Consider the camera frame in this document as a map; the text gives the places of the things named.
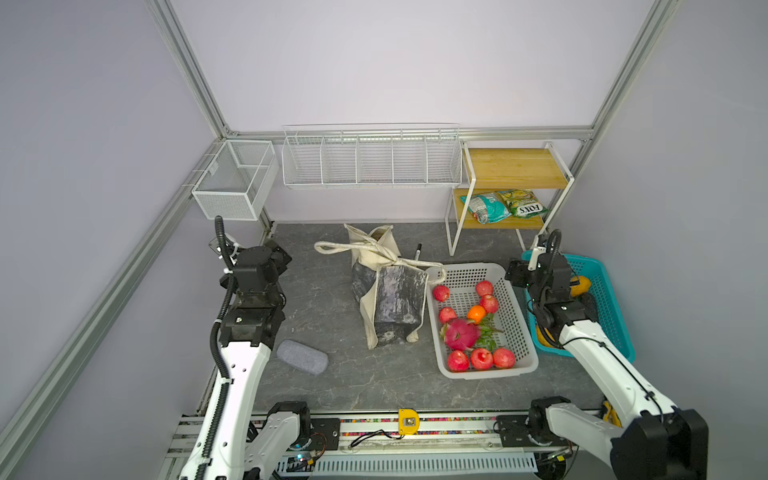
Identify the beige canvas grocery bag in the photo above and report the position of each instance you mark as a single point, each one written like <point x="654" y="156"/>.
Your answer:
<point x="391" y="290"/>

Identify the teal snack bag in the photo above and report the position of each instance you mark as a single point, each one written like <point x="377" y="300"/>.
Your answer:
<point x="486" y="208"/>

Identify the orange fruit near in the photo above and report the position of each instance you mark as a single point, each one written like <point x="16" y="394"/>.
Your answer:
<point x="476" y="314"/>

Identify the red apple far left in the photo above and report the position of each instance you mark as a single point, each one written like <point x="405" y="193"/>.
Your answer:
<point x="441" y="293"/>

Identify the red apple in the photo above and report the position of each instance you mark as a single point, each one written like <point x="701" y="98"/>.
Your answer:
<point x="441" y="293"/>
<point x="489" y="303"/>
<point x="481" y="359"/>
<point x="457" y="361"/>
<point x="484" y="288"/>
<point x="446" y="315"/>

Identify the white and wood shelf rack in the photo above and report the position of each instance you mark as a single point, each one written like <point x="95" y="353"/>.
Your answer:
<point x="487" y="170"/>

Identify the red apple middle left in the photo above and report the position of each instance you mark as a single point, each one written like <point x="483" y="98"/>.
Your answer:
<point x="446" y="315"/>

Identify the grey fabric glasses case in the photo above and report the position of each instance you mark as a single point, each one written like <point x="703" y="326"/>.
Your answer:
<point x="302" y="357"/>

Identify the white plastic basket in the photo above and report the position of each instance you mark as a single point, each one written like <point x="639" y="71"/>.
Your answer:
<point x="508" y="327"/>

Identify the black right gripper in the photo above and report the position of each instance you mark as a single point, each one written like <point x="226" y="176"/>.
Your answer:
<point x="516" y="272"/>

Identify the yellow tape measure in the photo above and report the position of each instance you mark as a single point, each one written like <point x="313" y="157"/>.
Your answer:
<point x="408" y="422"/>

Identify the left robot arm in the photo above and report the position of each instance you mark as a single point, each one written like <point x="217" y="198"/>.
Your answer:
<point x="241" y="342"/>

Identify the red apple far right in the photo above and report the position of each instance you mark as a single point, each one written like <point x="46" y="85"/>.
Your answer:
<point x="484" y="288"/>

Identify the red apple near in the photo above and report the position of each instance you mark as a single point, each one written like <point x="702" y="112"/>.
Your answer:
<point x="457" y="361"/>

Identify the yellow lemon in teal basket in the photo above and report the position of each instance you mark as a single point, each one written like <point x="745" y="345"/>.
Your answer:
<point x="579" y="285"/>

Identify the yellow handled pliers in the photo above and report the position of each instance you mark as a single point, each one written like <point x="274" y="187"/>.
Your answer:
<point x="609" y="414"/>

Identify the green Fox's candy bag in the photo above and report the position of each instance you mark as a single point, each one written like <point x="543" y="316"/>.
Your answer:
<point x="522" y="203"/>

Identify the small white mesh basket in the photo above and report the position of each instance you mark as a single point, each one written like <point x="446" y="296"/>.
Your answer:
<point x="237" y="181"/>

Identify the pink dragon fruit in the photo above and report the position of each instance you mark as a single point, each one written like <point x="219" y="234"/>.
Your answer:
<point x="460" y="334"/>

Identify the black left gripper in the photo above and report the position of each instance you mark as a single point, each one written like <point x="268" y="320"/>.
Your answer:
<point x="280" y="257"/>

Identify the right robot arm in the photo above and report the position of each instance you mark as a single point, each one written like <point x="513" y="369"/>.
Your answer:
<point x="655" y="439"/>

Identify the long white wire basket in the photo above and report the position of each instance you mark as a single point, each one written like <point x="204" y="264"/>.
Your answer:
<point x="372" y="155"/>

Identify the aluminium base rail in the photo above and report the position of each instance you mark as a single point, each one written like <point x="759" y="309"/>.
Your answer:
<point x="369" y="444"/>

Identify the teal plastic basket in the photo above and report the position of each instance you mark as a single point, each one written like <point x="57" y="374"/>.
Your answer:
<point x="609" y="313"/>

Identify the red apple middle right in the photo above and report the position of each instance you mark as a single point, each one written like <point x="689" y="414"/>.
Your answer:
<point x="489" y="303"/>

